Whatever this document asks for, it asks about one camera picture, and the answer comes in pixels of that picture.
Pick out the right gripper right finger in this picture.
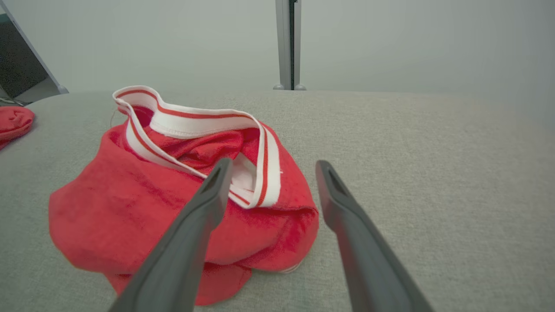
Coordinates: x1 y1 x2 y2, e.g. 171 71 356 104
316 160 434 312

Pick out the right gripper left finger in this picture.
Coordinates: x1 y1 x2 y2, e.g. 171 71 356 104
108 158 234 312

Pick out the red shorts striped white waistband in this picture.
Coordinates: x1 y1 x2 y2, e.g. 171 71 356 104
49 85 320 306

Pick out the red shorts plain white waistband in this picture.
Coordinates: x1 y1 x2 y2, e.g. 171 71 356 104
0 106 35 150

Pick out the dark panel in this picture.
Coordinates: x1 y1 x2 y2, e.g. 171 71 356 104
0 13 49 98

